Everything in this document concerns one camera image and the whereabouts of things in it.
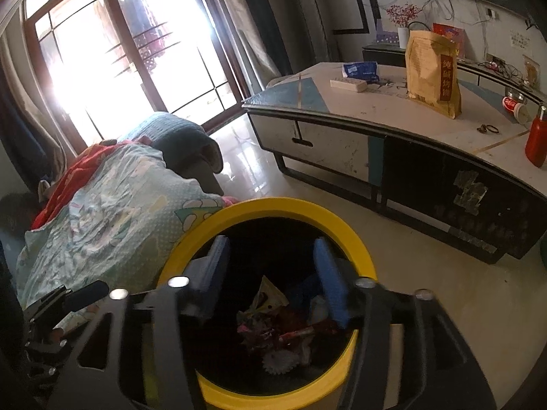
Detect black green snack packet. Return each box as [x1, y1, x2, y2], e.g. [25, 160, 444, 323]
[237, 310, 278, 353]

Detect red drink can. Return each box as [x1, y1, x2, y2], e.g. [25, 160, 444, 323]
[502, 96, 533, 123]

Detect hanging laundry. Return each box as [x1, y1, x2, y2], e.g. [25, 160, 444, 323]
[124, 0, 172, 74]

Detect brown framed glass door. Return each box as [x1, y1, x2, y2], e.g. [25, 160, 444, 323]
[23, 0, 253, 146]

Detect red card box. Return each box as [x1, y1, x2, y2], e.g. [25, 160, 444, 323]
[432, 23, 466, 59]

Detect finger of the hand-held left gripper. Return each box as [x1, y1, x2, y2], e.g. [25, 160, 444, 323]
[26, 288, 73, 321]
[68, 281, 109, 310]

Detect yellow rimmed black trash bin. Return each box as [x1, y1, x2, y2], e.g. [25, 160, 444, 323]
[156, 197, 379, 408]

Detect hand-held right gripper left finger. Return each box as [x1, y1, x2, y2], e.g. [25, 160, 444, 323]
[47, 235, 231, 410]

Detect yellow snack bag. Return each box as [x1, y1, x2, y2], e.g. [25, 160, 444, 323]
[523, 55, 542, 86]

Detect dark curtain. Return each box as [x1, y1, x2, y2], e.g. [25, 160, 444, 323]
[205, 0, 300, 90]
[0, 30, 65, 189]

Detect light blue cartoon blanket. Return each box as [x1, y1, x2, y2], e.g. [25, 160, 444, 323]
[17, 143, 234, 338]

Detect tangled cables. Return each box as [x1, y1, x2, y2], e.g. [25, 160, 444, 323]
[479, 57, 523, 78]

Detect white coffee table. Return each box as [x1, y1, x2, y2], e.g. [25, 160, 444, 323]
[241, 62, 547, 265]

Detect black television cabinet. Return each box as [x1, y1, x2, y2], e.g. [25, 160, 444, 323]
[362, 43, 547, 104]

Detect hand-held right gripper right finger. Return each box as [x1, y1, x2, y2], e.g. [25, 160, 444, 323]
[313, 237, 498, 410]

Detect yellow paper food bag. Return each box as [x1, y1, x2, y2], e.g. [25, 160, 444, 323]
[405, 30, 463, 121]

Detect blue quilted sofa cover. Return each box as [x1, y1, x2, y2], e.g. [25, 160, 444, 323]
[117, 112, 225, 197]

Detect yellow snack wrapper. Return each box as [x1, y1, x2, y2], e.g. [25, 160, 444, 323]
[250, 275, 290, 313]

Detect blue tissue packet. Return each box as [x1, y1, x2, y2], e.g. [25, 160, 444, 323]
[342, 62, 381, 83]

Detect red squeeze bottle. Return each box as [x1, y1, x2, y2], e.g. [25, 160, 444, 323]
[525, 105, 547, 168]

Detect red flowered blanket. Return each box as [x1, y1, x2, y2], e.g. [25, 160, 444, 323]
[32, 139, 124, 230]

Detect grey standing air conditioner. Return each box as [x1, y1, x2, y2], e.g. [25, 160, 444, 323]
[295, 0, 338, 63]

